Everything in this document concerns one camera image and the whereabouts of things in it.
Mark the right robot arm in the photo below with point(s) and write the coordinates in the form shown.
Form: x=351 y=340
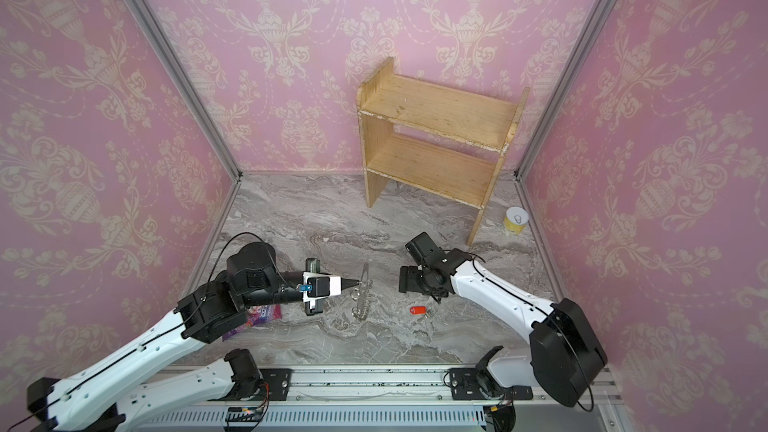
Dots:
x=565 y=355

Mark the wooden two-tier shelf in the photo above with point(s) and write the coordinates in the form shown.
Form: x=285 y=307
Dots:
x=445 y=141

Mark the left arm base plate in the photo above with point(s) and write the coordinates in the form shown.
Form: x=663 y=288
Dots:
x=271 y=383

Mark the red capped key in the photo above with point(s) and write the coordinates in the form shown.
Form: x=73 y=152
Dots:
x=419 y=311

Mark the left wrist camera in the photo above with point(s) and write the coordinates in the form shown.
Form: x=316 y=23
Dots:
x=319 y=286

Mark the metal key ring plate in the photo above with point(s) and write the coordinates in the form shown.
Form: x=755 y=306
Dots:
x=361 y=296

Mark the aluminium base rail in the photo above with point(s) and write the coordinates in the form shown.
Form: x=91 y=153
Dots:
x=388 y=398

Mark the pink snack packet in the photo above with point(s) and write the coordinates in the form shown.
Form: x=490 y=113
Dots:
x=256 y=316

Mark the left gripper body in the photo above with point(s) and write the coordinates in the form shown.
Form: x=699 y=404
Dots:
x=313 y=308

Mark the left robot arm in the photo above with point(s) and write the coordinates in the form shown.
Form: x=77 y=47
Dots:
x=116 y=393

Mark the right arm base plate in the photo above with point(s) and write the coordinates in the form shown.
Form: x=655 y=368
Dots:
x=467 y=384

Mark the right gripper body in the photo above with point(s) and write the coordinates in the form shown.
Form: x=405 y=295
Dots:
x=405 y=279

